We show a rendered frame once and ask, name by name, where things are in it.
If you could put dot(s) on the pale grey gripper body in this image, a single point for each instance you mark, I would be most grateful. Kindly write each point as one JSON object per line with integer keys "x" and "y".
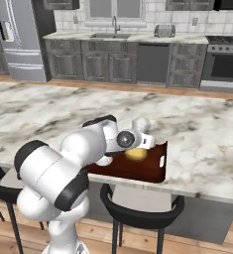
{"x": 141, "y": 125}

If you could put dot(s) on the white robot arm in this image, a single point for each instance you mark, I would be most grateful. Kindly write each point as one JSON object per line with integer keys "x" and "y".
{"x": 52, "y": 168}

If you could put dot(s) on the dark brown wooden tray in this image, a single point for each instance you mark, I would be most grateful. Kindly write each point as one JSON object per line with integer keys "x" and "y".
{"x": 138, "y": 168}

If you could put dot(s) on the dark grey dishwasher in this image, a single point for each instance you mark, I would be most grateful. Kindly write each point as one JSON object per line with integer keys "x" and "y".
{"x": 153, "y": 63}

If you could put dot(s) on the black bar stool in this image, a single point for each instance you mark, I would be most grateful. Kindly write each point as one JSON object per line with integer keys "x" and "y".
{"x": 5, "y": 193}
{"x": 141, "y": 216}

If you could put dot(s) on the steel sink basin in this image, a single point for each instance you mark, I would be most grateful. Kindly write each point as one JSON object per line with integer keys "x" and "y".
{"x": 109, "y": 35}

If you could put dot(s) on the silver toaster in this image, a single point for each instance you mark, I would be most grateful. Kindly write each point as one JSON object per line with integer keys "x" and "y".
{"x": 164, "y": 30}

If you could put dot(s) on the stainless steel oven range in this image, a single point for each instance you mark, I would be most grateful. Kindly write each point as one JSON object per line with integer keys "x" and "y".
{"x": 224, "y": 64}

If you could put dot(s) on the steel sink tap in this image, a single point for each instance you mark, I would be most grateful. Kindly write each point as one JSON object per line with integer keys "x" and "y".
{"x": 115, "y": 25}

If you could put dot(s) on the white framed window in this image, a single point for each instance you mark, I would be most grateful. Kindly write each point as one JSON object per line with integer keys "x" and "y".
{"x": 114, "y": 11}

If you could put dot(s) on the stainless steel fridge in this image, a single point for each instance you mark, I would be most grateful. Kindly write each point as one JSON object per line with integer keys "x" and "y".
{"x": 23, "y": 39}

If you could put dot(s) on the black microwave oven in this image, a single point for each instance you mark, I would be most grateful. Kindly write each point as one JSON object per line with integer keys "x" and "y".
{"x": 228, "y": 4}

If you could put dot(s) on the grey wall outlet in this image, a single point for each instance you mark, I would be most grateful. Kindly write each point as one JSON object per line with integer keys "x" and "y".
{"x": 75, "y": 19}
{"x": 195, "y": 21}

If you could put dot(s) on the grey wall cupboard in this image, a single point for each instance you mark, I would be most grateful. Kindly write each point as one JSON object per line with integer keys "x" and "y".
{"x": 190, "y": 4}
{"x": 61, "y": 4}

